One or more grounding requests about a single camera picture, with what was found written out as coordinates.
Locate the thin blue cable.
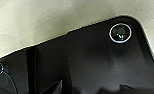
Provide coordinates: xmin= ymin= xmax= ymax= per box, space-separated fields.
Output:
xmin=0 ymin=72 xmax=20 ymax=94

